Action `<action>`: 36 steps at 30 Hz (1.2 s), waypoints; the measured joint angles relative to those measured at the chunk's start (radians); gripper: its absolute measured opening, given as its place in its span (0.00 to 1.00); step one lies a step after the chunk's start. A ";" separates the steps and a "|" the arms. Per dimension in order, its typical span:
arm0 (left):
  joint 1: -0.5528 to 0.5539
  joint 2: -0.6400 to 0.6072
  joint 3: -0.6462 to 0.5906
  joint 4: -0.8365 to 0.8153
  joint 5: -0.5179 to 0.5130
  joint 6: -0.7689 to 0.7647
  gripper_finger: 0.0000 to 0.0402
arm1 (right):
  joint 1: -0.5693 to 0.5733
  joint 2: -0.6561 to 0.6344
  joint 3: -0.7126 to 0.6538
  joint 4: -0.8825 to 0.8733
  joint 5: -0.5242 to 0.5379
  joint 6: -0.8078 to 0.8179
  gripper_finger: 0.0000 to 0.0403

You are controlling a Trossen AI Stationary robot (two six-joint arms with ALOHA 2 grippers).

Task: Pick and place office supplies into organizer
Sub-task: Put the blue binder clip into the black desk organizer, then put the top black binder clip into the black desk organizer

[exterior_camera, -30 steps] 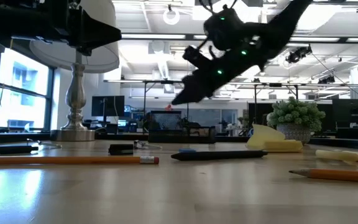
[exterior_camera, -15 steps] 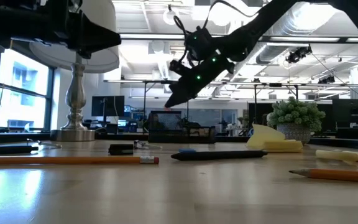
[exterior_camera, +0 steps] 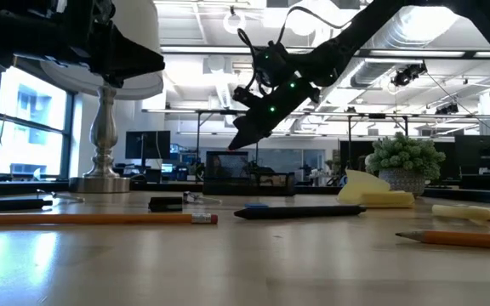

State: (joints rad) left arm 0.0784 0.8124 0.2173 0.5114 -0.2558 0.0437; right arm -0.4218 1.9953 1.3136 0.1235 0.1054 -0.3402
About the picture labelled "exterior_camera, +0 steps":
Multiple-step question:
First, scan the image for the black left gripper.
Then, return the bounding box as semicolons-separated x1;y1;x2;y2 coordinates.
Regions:
56;0;166;89

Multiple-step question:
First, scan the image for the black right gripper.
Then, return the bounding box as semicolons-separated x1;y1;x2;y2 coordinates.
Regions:
227;80;321;150

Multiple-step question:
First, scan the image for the black mesh desk organizer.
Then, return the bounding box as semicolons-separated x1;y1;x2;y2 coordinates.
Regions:
203;150;296;197

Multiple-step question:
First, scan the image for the black pen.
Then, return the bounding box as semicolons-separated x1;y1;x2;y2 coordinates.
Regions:
233;205;368;221

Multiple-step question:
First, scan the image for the black binder clip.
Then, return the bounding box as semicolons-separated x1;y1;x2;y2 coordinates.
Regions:
148;195;184;213

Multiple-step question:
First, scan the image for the yellow sticky note pad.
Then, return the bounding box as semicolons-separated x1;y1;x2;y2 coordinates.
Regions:
337;168;416;209

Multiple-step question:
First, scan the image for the orange pencil with red eraser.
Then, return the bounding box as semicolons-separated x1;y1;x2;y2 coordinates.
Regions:
0;212;219;227

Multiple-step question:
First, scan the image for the black marker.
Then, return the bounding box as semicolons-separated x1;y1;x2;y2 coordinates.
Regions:
0;198;54;213

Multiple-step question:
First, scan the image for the pale yellow highlighter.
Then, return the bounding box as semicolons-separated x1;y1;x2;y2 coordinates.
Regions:
431;204;490;227

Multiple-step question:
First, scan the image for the sharpened orange pencil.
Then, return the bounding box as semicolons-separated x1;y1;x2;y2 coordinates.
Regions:
395;229;490;251

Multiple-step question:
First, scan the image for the white shade silver table lamp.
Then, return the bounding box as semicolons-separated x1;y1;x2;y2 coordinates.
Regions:
40;0;164;195

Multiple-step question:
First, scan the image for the black computer monitor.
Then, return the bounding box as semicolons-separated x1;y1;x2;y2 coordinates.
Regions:
125;130;172;161

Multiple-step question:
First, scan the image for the dark framed window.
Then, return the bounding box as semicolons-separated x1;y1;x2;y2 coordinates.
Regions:
0;63;76;182

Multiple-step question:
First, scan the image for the green plant in patterned pot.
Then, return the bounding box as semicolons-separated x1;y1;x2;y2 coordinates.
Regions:
364;131;447;199

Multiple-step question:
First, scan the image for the large dark monitor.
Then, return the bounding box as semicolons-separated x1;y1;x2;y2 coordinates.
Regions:
454;134;490;176

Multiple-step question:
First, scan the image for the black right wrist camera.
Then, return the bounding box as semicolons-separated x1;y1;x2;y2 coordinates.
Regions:
232;84;263;108

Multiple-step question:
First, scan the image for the black metal table frame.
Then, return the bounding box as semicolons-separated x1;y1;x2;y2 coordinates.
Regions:
346;112;410;171
196;109;259;171

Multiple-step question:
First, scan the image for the white coiled cable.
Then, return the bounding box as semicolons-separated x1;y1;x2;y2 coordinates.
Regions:
222;6;248;35

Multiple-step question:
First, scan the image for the black camera cable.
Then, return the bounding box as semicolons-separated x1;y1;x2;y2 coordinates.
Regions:
236;6;352;93

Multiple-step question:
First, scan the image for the black ceiling rig camera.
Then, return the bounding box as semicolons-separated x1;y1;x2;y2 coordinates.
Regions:
391;62;428;88

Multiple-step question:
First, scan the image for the small black rig camera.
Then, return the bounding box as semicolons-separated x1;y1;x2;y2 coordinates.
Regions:
435;103;459;116

